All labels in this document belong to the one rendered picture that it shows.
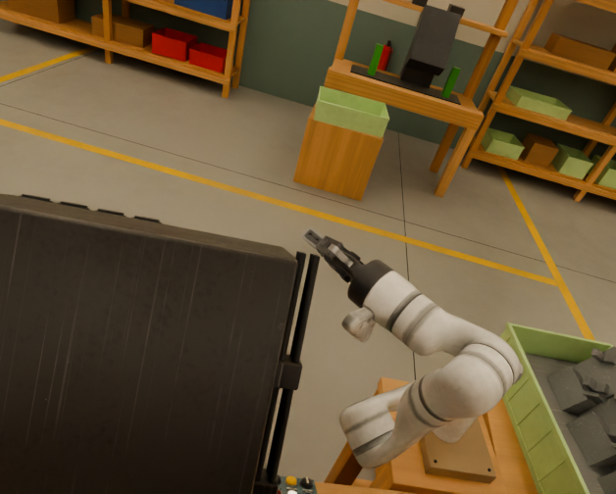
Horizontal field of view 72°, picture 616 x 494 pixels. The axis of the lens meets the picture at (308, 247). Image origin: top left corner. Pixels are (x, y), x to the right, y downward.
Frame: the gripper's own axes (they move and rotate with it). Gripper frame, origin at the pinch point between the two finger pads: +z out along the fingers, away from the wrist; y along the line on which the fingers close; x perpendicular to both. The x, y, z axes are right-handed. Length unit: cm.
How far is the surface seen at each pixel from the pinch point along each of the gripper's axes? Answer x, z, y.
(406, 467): 24, -29, -66
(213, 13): -151, 409, -218
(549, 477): 1, -57, -88
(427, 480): 23, -34, -68
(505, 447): 2, -45, -95
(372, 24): -278, 307, -304
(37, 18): -20, 579, -175
